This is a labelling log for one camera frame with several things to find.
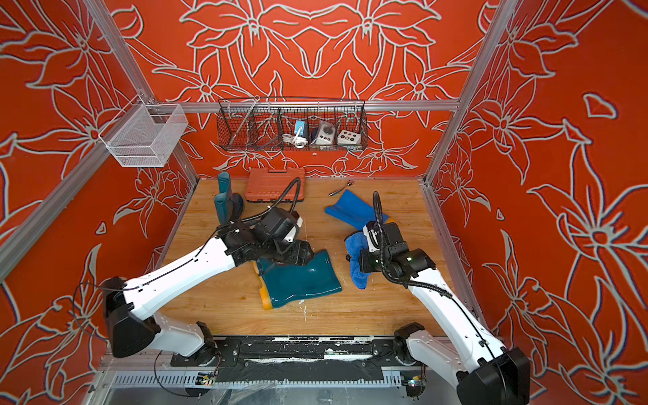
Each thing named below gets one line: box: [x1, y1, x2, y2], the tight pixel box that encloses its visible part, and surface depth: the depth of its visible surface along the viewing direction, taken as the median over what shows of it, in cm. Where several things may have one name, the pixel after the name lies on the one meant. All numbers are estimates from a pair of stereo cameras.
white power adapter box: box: [315, 121, 336, 146], surface depth 93 cm
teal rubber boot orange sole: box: [213, 171, 244, 225], surface depth 87 cm
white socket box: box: [336, 129, 362, 146], surface depth 96 cm
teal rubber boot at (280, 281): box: [254, 249, 342, 311], surface depth 84 cm
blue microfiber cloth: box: [344, 231, 371, 290], surface depth 79 cm
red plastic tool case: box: [244, 167, 306, 203], surface depth 117 cm
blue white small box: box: [294, 119, 306, 136], surface depth 85 cm
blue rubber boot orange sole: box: [324, 189, 395, 230], surface depth 109 cm
